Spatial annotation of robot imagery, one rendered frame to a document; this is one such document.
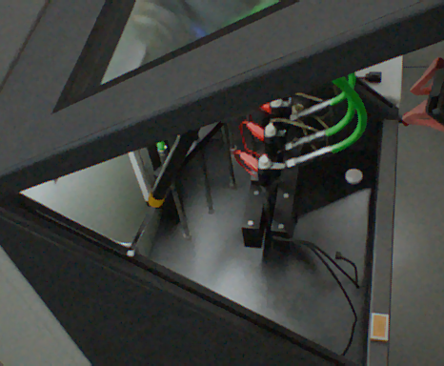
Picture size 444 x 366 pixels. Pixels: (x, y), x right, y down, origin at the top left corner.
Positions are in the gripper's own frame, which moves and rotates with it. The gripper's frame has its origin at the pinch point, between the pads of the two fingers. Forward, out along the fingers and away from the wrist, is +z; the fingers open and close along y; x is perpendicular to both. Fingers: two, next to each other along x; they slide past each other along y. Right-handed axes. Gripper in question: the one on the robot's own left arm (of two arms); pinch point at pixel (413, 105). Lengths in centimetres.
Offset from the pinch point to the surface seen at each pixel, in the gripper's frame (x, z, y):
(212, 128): -10.0, 46.7, -0.7
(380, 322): 25.4, 22.2, 26.9
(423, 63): 111, 131, -119
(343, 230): 29, 46, 5
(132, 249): -26.3, 18.4, 34.4
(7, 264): -39, 32, 42
